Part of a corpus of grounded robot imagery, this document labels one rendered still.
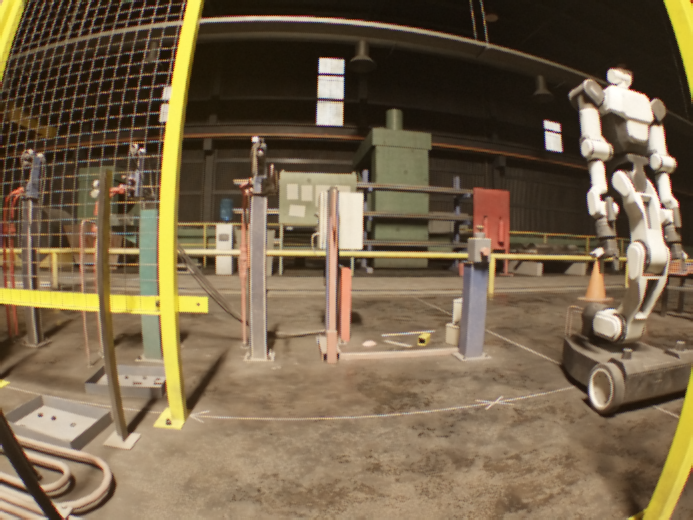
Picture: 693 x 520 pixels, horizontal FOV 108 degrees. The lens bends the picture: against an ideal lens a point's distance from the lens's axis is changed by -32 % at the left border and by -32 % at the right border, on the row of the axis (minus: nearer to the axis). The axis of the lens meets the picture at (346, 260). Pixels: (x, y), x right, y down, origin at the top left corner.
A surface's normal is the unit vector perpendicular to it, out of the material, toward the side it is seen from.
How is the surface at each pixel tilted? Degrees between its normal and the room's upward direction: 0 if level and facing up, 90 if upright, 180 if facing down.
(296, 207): 90
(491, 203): 90
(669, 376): 90
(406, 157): 90
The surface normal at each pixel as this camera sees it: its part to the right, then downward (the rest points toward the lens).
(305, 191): 0.14, 0.04
